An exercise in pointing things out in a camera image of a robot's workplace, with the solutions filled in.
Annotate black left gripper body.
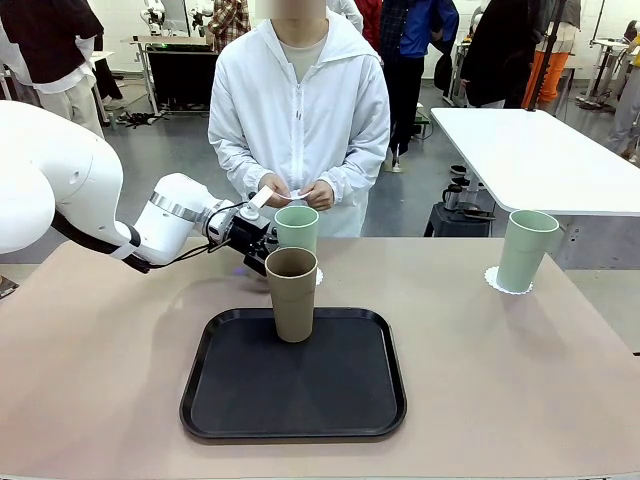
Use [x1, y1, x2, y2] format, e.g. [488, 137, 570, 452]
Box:
[229, 216, 274, 259]

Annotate light green tall cup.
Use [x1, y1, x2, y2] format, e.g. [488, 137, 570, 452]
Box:
[496, 209, 560, 294]
[273, 205, 320, 262]

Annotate brown tall cup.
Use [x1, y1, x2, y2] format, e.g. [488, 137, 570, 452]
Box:
[264, 247, 319, 344]

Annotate person's right forearm white sleeve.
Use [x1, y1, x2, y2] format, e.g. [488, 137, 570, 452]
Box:
[207, 139, 274, 201]

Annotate person's left forearm white sleeve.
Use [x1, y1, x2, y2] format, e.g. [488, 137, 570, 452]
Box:
[322, 142, 391, 211]

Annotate person's right hand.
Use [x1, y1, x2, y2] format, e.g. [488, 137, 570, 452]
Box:
[259, 173, 290, 208]

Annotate person's left hand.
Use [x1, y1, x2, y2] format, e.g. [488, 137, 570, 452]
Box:
[302, 180, 335, 212]

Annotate person in white zip jacket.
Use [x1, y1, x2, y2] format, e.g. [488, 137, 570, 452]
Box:
[207, 7, 391, 238]

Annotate black plastic serving tray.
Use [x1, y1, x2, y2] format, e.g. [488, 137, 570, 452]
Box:
[178, 307, 409, 445]

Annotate desk with black panel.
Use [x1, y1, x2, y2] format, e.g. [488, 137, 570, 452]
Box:
[130, 34, 221, 116]

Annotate black step stool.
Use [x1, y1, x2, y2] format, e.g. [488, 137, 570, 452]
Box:
[423, 202, 497, 238]

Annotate black flat tool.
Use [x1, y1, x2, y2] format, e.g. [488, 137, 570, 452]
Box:
[460, 203, 497, 221]

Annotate bystander in plaid shirt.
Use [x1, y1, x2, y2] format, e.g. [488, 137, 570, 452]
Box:
[207, 0, 251, 54]

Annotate bystander black clothes white sneakers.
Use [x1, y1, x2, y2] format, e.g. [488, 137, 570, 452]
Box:
[91, 47, 125, 110]

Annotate dark humanoid background robot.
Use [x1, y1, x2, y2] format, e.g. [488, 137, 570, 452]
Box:
[191, 0, 215, 30]

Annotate bystander in red top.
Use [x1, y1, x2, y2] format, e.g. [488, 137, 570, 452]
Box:
[357, 0, 384, 46]

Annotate white humanoid background robot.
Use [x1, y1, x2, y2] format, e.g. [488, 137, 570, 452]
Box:
[139, 0, 167, 25]

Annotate bystander in blue jacket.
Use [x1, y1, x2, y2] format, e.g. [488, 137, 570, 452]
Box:
[378, 0, 460, 174]

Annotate white side table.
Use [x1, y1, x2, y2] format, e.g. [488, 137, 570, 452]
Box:
[429, 106, 640, 271]

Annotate bystander black top cream trousers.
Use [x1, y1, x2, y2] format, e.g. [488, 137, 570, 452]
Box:
[0, 0, 107, 142]

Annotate bystander in dark grey jacket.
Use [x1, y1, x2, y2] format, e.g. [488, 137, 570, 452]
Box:
[459, 0, 547, 110]

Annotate bystander in orange trousers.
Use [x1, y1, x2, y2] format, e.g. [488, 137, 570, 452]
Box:
[521, 19, 584, 114]

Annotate black slanted tripod pole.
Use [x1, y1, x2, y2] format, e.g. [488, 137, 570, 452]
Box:
[522, 0, 569, 112]

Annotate bystander in grey trousers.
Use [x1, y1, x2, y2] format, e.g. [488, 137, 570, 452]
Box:
[607, 49, 640, 164]

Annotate white standing desk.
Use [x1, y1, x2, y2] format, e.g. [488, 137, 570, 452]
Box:
[589, 37, 634, 104]

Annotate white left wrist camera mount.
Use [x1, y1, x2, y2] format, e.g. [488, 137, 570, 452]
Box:
[238, 188, 277, 222]

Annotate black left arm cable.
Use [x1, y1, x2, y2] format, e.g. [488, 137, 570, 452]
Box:
[52, 201, 251, 275]

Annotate black cable pile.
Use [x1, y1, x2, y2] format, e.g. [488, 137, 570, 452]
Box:
[115, 110, 167, 132]

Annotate steel mug with black handle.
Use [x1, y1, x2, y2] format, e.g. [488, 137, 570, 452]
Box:
[441, 183, 465, 211]

